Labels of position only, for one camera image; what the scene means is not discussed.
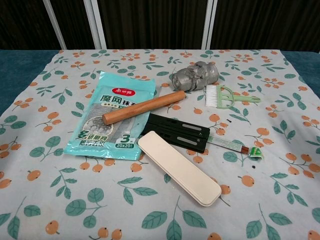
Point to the wooden rolling pin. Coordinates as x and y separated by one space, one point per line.
142 107

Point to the green brush white bristles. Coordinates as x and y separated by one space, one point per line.
211 96

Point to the teal table cover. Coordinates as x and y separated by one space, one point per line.
15 65

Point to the teal cleaning cloth package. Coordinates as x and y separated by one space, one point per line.
110 100

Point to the black slotted plastic plate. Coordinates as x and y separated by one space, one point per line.
162 122

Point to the clear green printed chopstick wrapper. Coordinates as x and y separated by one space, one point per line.
225 143

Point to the floral leaf print tablecloth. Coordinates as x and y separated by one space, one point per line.
160 220

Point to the white frame post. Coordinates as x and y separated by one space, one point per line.
53 23
209 23
96 23

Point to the grey tape wrapped bundle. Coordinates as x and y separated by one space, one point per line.
195 75

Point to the cream cutlery case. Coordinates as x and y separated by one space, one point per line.
180 170

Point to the dark ribbed partition panel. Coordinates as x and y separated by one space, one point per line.
267 22
155 22
22 22
72 22

